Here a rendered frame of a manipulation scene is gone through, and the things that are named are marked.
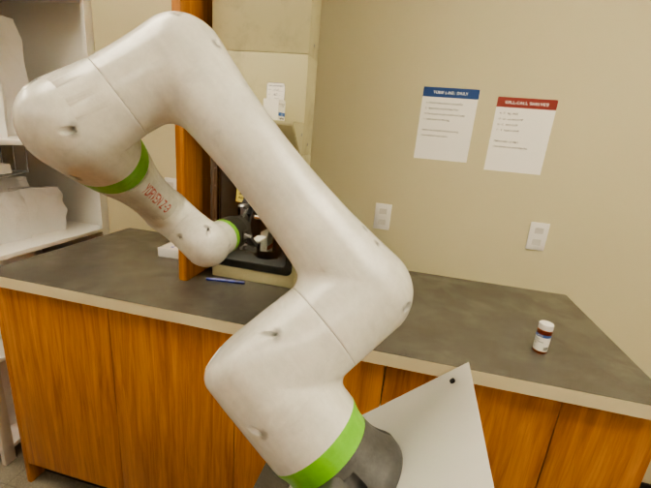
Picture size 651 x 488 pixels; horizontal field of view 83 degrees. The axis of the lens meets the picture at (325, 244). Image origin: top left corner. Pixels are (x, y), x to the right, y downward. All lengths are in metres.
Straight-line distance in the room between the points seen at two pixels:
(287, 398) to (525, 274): 1.45
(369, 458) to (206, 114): 0.46
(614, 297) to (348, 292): 1.57
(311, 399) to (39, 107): 0.45
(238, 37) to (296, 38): 0.19
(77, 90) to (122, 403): 1.21
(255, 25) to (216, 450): 1.38
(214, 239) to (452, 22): 1.22
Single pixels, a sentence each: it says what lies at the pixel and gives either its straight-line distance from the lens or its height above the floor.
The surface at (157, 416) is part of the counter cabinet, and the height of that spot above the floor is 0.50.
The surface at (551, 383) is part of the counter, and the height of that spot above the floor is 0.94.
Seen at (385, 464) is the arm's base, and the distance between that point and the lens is 0.51.
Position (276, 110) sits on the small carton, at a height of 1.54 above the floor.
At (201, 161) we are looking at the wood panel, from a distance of 1.40.
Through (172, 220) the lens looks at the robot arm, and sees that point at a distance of 0.92.
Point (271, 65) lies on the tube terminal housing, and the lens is 1.29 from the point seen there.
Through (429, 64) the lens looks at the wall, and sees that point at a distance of 1.64.
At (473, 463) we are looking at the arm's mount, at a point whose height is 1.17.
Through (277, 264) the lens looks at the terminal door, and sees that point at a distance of 1.32.
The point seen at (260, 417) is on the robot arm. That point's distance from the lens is 0.46.
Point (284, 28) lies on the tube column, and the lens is 1.29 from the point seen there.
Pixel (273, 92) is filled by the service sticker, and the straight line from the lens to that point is 1.27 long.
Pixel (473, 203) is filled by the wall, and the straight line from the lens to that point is 1.65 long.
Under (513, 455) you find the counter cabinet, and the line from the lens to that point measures 1.27.
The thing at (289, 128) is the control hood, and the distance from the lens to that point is 1.14.
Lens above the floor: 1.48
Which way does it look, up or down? 16 degrees down
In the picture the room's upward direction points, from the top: 5 degrees clockwise
